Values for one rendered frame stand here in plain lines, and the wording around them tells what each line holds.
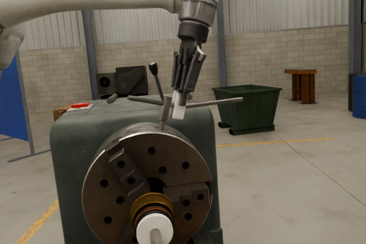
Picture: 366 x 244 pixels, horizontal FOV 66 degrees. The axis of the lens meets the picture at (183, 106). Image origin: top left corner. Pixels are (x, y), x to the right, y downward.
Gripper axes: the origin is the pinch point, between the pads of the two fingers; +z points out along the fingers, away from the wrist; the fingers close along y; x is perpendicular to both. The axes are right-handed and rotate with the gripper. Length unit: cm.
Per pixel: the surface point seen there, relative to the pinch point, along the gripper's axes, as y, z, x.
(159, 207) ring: -16.9, 18.6, 8.4
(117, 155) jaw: -4.9, 12.5, 14.9
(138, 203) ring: -12.4, 19.9, 11.0
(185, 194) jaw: -11.6, 18.5, -0.3
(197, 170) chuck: -7.4, 14.4, -4.8
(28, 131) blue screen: 483, 137, 27
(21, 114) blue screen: 506, 113, 41
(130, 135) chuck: -2.1, 8.5, 11.7
